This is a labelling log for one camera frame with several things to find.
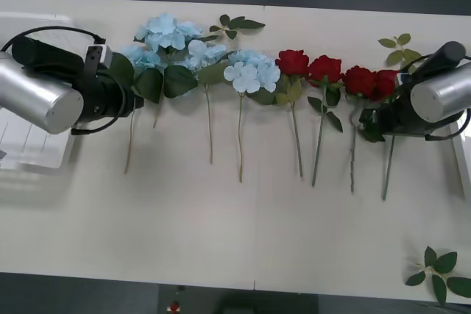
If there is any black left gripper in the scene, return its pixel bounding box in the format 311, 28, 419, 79
105, 71, 145, 121

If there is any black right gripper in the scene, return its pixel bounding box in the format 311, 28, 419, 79
362, 102, 406, 137

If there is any red artificial rose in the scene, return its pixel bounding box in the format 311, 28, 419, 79
341, 65, 379, 194
306, 54, 345, 188
274, 49, 311, 178
358, 69, 402, 202

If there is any pale blue artificial flower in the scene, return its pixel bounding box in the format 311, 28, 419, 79
132, 12, 222, 129
223, 48, 283, 184
183, 38, 236, 165
106, 42, 165, 175

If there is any loose green leaf twig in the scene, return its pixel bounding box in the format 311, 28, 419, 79
378, 32, 424, 74
404, 246, 471, 306
208, 14, 266, 40

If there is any shallow white slotted box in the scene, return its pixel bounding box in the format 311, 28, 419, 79
0, 10, 74, 172
447, 121, 471, 201

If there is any dark robot torso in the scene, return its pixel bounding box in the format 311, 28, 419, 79
157, 284, 319, 314

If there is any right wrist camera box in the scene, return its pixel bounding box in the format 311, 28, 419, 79
396, 70, 415, 89

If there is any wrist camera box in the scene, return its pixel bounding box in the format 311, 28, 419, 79
86, 44, 113, 71
396, 70, 415, 89

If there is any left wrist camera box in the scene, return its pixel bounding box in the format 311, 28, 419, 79
86, 44, 113, 71

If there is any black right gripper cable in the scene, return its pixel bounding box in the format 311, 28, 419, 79
425, 107, 471, 142

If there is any black left camera cable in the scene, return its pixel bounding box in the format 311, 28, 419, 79
0, 25, 107, 52

